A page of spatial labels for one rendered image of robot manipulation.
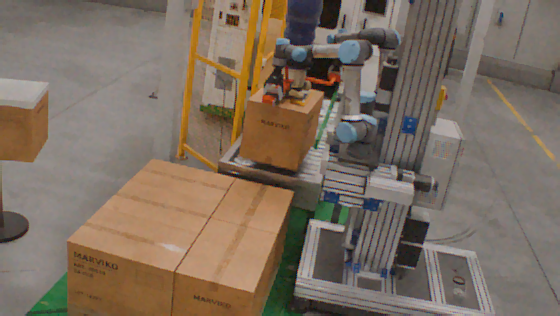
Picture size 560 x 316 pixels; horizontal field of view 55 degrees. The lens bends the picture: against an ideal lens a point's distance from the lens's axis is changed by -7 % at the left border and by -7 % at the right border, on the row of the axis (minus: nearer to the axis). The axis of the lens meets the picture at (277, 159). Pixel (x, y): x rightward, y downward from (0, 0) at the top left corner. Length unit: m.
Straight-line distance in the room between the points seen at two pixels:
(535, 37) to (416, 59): 9.87
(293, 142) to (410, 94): 0.88
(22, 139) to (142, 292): 1.26
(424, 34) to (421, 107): 0.42
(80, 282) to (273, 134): 1.54
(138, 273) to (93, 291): 0.32
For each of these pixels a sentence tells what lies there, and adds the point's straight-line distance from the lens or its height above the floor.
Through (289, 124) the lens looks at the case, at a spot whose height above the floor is 0.98.
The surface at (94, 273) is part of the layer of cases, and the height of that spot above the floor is 0.39.
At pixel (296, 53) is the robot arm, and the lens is 3.17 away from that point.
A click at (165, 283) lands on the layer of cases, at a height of 0.46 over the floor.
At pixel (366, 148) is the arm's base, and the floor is 1.10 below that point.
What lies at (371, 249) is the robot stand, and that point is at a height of 0.39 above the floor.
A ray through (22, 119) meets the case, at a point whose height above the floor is 0.90.
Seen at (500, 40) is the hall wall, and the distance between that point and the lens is 12.81.
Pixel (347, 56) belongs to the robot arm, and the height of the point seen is 1.60.
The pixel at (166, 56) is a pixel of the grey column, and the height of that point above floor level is 1.07.
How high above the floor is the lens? 2.16
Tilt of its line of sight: 23 degrees down
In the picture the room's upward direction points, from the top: 10 degrees clockwise
